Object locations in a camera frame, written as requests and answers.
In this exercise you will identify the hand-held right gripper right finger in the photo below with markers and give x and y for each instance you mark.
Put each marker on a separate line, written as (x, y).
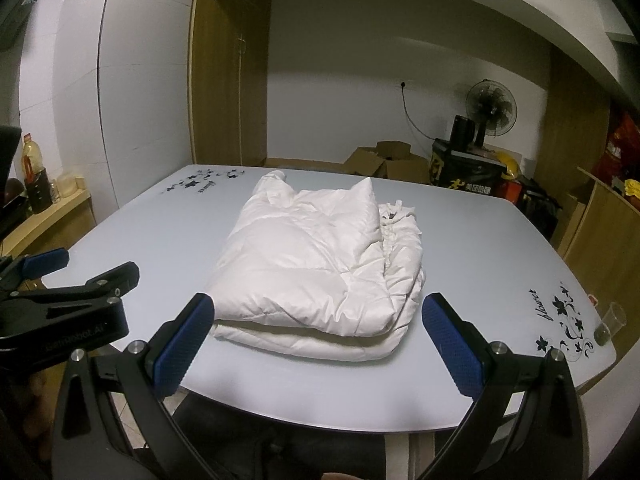
(450, 352)

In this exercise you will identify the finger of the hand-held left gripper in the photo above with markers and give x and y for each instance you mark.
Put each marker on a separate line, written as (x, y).
(47, 261)
(117, 280)

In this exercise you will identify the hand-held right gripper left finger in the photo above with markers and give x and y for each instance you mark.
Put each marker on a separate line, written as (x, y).
(180, 350)

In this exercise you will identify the white padded jacket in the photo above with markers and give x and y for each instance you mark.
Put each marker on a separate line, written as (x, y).
(310, 260)

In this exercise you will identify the wooden counter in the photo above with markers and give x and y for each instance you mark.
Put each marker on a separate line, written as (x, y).
(55, 222)

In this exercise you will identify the small glass jar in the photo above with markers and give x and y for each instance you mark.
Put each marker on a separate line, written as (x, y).
(55, 192)

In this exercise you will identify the dark sauce jar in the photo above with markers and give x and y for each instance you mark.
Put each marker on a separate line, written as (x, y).
(40, 192)

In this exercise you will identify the white plastic jar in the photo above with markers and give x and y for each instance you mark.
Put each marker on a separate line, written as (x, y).
(66, 186)

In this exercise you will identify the cooking oil bottle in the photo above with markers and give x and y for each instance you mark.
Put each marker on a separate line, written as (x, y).
(31, 152)

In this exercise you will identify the clear plastic cup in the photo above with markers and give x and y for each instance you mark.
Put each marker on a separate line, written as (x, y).
(610, 322)

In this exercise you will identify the black bag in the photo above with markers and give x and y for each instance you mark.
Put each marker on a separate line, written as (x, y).
(540, 207)

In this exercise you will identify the red container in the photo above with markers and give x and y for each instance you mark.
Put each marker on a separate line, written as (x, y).
(510, 192)

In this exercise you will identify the black delivery box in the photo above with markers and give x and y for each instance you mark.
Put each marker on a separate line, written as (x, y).
(465, 170)

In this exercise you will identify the open cardboard box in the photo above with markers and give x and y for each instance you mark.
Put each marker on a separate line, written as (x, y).
(365, 162)
(405, 165)

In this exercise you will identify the yellow helmet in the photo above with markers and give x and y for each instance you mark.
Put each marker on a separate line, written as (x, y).
(509, 165)

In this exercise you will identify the wooden side cabinet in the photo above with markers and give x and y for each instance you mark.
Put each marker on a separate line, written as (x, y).
(605, 230)

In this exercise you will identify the flat cardboard sheet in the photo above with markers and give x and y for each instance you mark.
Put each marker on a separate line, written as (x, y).
(300, 164)

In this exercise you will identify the wooden wardrobe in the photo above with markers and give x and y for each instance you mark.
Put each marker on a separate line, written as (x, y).
(225, 85)

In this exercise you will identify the small black box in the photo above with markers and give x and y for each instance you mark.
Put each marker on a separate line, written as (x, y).
(462, 130)

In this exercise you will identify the yellow packet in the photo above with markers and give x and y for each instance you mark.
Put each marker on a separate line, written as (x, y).
(632, 188)

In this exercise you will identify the black standing fan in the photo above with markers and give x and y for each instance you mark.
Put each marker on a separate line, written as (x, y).
(490, 105)

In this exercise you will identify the tall wooden panel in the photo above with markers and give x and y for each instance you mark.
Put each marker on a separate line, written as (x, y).
(575, 120)

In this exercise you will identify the red packages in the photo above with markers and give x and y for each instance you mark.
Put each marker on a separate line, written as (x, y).
(622, 145)

